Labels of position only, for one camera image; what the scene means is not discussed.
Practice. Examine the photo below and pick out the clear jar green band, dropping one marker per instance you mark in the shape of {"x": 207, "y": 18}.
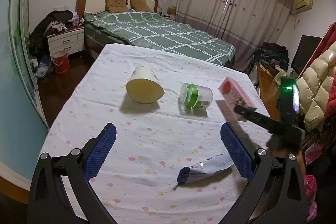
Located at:
{"x": 193, "y": 96}

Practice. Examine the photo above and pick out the air conditioner unit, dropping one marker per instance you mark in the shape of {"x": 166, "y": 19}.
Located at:
{"x": 302, "y": 5}

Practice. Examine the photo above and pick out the red bucket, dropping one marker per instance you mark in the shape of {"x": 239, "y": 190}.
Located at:
{"x": 61, "y": 62}

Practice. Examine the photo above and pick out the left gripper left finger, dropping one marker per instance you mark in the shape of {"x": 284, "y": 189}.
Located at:
{"x": 48, "y": 199}

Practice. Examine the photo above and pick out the white blue plastic pouch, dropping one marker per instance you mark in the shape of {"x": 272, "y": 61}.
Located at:
{"x": 204, "y": 169}

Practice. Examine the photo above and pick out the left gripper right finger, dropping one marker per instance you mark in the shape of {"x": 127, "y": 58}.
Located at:
{"x": 275, "y": 190}

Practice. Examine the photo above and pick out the left brown pillow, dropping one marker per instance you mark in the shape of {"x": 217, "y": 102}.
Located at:
{"x": 116, "y": 6}

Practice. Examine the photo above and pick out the cream puffer jacket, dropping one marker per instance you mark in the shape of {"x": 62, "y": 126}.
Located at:
{"x": 308, "y": 85}

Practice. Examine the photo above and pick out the pink white curtain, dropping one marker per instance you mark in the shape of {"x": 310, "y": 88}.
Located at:
{"x": 246, "y": 24}

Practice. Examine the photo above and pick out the right brown pillow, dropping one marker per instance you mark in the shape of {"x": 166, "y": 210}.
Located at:
{"x": 140, "y": 5}

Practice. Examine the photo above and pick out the red puffer jacket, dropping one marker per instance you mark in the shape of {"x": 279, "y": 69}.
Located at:
{"x": 325, "y": 97}

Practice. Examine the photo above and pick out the sliding wardrobe door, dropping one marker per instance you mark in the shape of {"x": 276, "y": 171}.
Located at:
{"x": 23, "y": 125}

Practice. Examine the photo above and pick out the pink carton box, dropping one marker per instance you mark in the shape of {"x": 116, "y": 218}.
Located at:
{"x": 232, "y": 95}

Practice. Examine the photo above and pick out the white dotted table cloth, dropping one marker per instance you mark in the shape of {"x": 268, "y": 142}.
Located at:
{"x": 137, "y": 182}

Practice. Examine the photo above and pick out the tissue box on nightstand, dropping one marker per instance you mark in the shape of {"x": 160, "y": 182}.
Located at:
{"x": 171, "y": 10}

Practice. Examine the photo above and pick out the dark clothes pile on cabinet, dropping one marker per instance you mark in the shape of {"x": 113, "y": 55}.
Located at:
{"x": 55, "y": 22}

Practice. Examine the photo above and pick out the wooden bed headboard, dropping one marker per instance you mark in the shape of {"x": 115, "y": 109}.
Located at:
{"x": 93, "y": 6}

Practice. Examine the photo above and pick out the brown pillow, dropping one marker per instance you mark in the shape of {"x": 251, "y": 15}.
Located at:
{"x": 116, "y": 6}
{"x": 140, "y": 5}

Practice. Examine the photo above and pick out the black monitor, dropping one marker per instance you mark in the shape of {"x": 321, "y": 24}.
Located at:
{"x": 306, "y": 48}

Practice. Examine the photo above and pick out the green checked bed quilt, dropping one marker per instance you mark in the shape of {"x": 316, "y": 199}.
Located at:
{"x": 149, "y": 30}

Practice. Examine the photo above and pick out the clothes pile on desk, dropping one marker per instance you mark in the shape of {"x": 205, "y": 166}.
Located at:
{"x": 269, "y": 54}

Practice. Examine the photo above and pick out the white bedside cabinet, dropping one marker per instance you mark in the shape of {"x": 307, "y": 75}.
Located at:
{"x": 71, "y": 41}

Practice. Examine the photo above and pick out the paper cup with dots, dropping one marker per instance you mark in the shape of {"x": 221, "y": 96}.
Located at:
{"x": 143, "y": 85}

